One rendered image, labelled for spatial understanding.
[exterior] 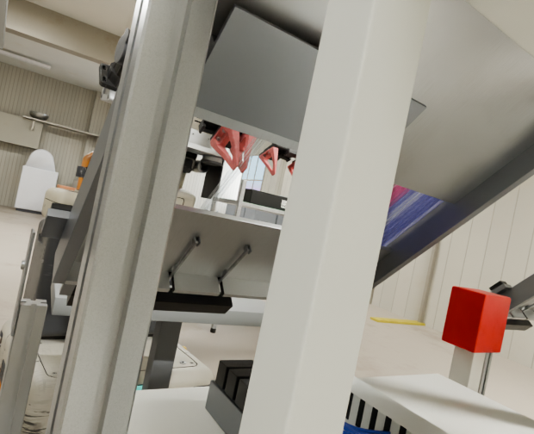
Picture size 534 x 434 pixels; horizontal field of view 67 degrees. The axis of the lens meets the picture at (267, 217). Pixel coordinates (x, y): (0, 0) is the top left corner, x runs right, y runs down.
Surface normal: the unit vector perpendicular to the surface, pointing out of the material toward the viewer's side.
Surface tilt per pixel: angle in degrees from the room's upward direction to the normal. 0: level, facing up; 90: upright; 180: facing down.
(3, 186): 90
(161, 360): 90
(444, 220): 90
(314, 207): 90
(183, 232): 137
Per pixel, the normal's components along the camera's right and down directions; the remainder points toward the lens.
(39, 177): 0.47, 0.09
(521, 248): -0.85, -0.19
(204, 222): 0.21, 0.78
